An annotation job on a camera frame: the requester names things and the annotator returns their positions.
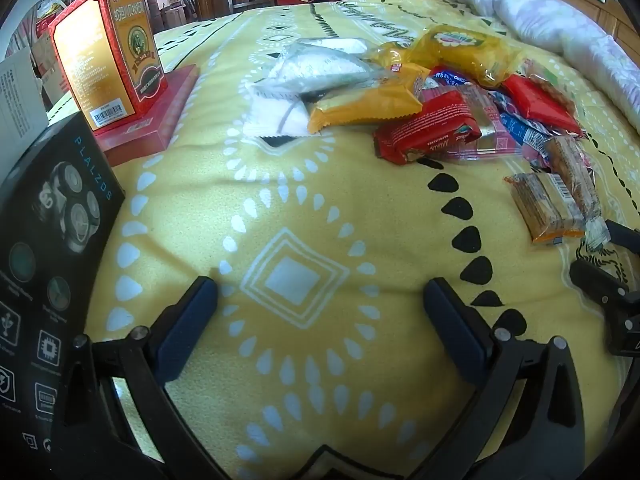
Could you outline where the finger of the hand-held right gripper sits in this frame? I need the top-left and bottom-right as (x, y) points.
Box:
(606, 220), (640, 258)
(569, 258), (630, 306)

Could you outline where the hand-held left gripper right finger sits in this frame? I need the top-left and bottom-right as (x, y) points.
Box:
(422, 277), (601, 480)

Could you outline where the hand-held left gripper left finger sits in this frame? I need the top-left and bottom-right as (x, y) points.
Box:
(50, 276), (232, 480)

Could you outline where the brown barcoded cake packet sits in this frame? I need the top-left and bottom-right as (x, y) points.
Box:
(504, 172), (587, 246)

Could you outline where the pile of snack packets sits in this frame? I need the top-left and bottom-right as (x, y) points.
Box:
(242, 25), (611, 253)

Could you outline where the black shaver box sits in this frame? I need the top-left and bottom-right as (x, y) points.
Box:
(0, 110), (126, 480)

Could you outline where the flat red box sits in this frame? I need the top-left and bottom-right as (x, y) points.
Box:
(95, 65), (201, 168)

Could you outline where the wooden headboard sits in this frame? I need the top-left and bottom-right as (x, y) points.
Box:
(520, 0), (640, 71)

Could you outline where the white pink floral quilt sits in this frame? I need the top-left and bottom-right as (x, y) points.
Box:
(432, 0), (640, 136)

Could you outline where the white cardboard box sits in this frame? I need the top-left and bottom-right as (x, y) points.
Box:
(0, 47), (49, 153)

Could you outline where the red orange upright box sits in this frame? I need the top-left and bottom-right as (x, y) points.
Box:
(48, 0), (163, 133)

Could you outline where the brown cardboard box red print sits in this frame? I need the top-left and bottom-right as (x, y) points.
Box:
(29, 35), (71, 107)

